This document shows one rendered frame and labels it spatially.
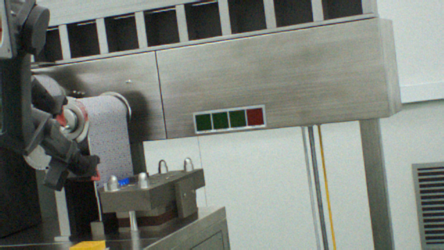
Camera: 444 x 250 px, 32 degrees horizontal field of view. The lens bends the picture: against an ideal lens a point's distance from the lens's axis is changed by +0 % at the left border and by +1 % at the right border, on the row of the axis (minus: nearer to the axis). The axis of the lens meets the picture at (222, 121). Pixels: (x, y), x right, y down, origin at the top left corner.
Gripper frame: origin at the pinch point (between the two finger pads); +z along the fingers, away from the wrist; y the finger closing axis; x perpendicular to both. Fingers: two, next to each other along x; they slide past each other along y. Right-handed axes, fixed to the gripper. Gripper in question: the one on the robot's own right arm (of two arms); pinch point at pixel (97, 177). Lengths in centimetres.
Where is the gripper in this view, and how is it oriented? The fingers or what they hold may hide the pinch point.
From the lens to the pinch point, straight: 233.7
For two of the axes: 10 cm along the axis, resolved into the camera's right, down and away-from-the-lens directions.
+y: 9.2, -1.0, -3.8
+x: 0.7, -9.0, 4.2
